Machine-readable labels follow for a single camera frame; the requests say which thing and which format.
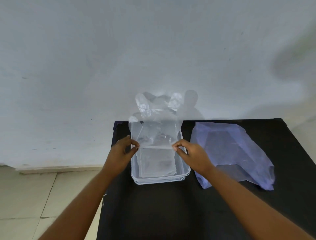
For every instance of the person's left thumb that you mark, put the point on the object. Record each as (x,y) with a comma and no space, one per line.
(132,149)

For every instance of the clear plastic container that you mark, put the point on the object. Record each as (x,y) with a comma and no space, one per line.
(159,173)

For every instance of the clear plastic carrier bag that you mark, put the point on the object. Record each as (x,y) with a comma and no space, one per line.
(155,118)

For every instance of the person's left hand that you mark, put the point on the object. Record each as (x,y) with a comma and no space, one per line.
(119,154)

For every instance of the blue plastic bag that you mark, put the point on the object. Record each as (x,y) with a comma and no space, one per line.
(232,153)

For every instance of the person's right hand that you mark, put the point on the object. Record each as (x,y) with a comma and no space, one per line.
(195,155)

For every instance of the person's right forearm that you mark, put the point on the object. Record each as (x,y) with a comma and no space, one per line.
(249,205)

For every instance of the stack of clear plastic bags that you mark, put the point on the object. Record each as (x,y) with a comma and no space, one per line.
(158,162)

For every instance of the person's right thumb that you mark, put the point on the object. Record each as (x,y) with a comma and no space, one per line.
(179,152)

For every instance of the person's left forearm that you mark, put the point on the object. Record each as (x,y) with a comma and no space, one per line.
(76,207)

